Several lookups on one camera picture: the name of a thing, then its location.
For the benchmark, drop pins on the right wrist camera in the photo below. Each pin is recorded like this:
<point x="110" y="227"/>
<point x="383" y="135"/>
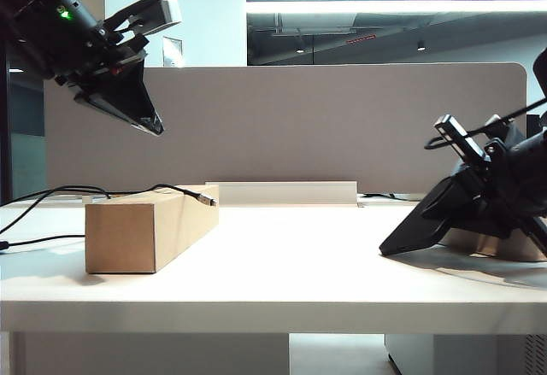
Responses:
<point x="457" y="136"/>

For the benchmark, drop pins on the brown cardboard box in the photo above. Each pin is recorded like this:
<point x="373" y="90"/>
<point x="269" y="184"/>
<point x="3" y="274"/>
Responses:
<point x="128" y="238"/>

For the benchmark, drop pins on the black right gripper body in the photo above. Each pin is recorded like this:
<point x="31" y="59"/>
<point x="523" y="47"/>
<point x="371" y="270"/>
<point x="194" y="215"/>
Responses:
<point x="498" y="178"/>

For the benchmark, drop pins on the beige pulp tray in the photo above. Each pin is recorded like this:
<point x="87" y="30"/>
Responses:
<point x="483" y="247"/>

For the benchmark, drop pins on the grey desk divider panel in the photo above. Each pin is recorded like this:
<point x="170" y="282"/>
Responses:
<point x="278" y="127"/>

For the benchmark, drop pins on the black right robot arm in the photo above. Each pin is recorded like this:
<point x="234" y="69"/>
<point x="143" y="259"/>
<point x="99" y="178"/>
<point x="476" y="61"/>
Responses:
<point x="538" y="148"/>

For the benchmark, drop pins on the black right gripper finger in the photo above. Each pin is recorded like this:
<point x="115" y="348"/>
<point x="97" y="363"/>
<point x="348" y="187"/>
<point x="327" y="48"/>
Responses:
<point x="453" y="200"/>
<point x="534" y="238"/>

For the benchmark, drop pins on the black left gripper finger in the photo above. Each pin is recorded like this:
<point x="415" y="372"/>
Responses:
<point x="107" y="111"/>
<point x="132" y="97"/>

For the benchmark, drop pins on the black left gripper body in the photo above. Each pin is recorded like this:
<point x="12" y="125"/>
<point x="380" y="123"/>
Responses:
<point x="107" y="50"/>

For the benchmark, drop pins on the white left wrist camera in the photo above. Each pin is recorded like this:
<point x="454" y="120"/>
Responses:
<point x="168" y="12"/>

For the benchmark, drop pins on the framed wall notice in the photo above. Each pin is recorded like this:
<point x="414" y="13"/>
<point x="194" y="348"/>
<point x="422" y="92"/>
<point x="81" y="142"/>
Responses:
<point x="172" y="52"/>

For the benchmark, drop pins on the black smartphone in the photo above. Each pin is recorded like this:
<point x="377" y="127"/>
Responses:
<point x="406" y="238"/>

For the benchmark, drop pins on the long ceiling light strip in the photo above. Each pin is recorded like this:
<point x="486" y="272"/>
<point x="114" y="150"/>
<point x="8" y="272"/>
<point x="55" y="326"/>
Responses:
<point x="384" y="7"/>

